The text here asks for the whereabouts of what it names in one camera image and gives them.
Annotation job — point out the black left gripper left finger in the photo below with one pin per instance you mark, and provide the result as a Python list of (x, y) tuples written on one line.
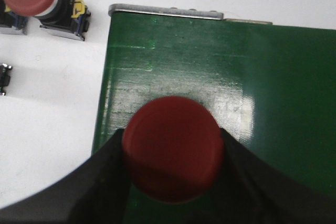
[(95, 192)]

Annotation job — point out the red push button blue clip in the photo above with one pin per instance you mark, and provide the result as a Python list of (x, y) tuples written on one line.
[(173, 149)]

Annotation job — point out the red push button yellow clip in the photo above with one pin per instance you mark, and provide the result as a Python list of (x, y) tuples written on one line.
[(63, 18)]

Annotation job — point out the yellow push button front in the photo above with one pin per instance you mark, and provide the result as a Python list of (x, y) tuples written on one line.
[(5, 77)]

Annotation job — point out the green conveyor belt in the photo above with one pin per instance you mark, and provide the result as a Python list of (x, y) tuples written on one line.
[(270, 87)]

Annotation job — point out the partly hidden button at edge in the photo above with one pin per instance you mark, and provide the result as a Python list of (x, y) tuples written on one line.
[(11, 22)]

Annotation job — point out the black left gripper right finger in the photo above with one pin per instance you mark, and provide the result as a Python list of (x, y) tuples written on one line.
[(248, 190)]

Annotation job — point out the far conveyor rail end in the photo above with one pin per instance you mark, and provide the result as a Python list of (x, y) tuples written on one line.
[(177, 12)]

